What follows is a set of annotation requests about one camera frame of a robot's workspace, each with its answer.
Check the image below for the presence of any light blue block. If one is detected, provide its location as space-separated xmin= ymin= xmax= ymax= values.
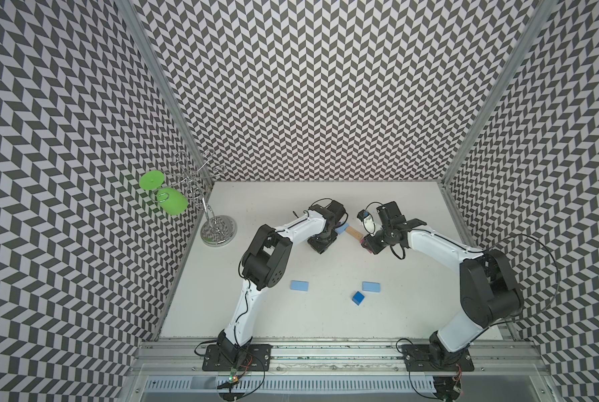
xmin=290 ymin=281 xmax=309 ymax=291
xmin=362 ymin=281 xmax=381 ymax=293
xmin=336 ymin=223 xmax=349 ymax=235

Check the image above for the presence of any natural wood block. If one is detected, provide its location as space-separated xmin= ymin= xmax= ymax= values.
xmin=346 ymin=225 xmax=365 ymax=242

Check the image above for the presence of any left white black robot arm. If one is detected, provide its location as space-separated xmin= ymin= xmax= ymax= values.
xmin=217 ymin=199 xmax=348 ymax=361

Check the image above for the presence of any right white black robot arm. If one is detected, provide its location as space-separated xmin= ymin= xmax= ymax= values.
xmin=361 ymin=201 xmax=524 ymax=362

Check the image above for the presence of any dark blue cube block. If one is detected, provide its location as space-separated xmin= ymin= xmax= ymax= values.
xmin=351 ymin=291 xmax=366 ymax=306

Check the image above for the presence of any lower green cup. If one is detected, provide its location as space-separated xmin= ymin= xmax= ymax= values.
xmin=156 ymin=188 xmax=189 ymax=216

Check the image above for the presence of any green cup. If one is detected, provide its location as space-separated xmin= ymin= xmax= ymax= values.
xmin=138 ymin=170 xmax=165 ymax=191
xmin=156 ymin=188 xmax=189 ymax=216

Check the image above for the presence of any upper green cup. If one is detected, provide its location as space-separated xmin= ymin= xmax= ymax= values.
xmin=138 ymin=170 xmax=165 ymax=191

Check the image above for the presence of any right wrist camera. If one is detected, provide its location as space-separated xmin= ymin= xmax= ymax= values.
xmin=357 ymin=209 xmax=376 ymax=235

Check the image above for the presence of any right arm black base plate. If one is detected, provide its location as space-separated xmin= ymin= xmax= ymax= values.
xmin=398 ymin=343 xmax=475 ymax=373

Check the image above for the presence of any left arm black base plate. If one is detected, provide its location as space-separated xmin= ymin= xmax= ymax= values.
xmin=202 ymin=343 xmax=273 ymax=372

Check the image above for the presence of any aluminium front rail frame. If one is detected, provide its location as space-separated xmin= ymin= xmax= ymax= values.
xmin=118 ymin=338 xmax=561 ymax=401

